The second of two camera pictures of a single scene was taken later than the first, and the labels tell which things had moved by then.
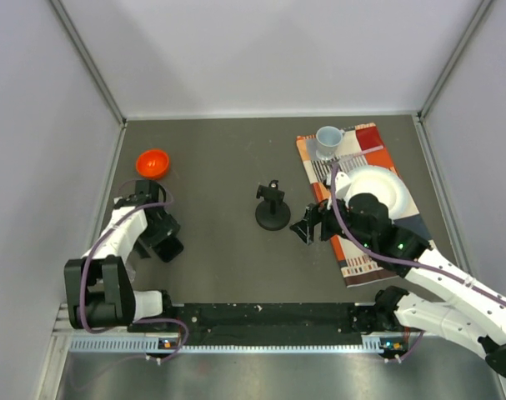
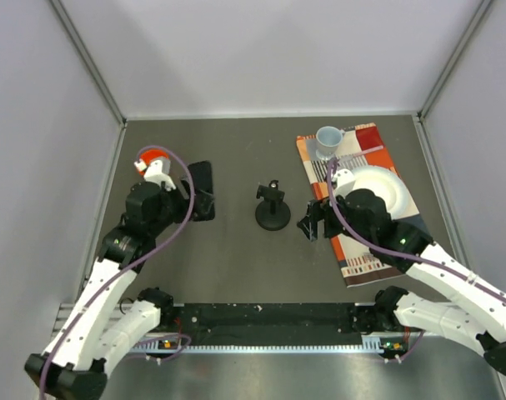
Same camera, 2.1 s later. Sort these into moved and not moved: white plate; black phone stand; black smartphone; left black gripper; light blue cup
Moved: black smartphone; left black gripper
Not moved: light blue cup; white plate; black phone stand
